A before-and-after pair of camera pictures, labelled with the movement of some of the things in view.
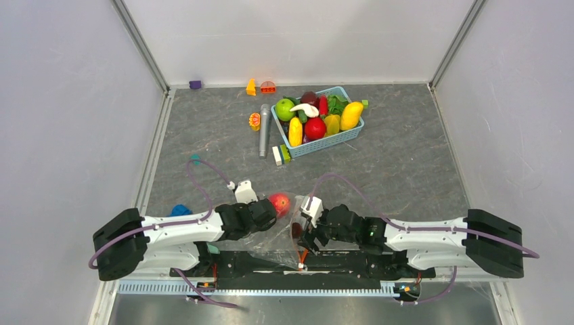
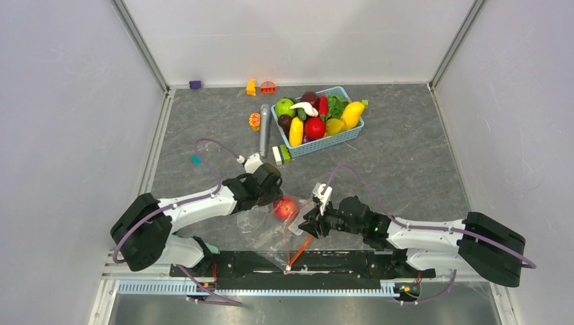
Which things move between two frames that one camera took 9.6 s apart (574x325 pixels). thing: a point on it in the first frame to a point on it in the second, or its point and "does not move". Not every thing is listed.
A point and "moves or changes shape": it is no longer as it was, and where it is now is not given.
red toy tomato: (315, 128) does not move
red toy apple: (281, 203) moves or changes shape
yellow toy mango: (351, 115) does not move
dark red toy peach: (310, 97) does not move
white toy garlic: (309, 110) does not move
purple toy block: (195, 84) does not move
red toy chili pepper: (323, 105) does not move
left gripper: (258, 228) to (275, 193)
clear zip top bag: (277, 242) moves or changes shape
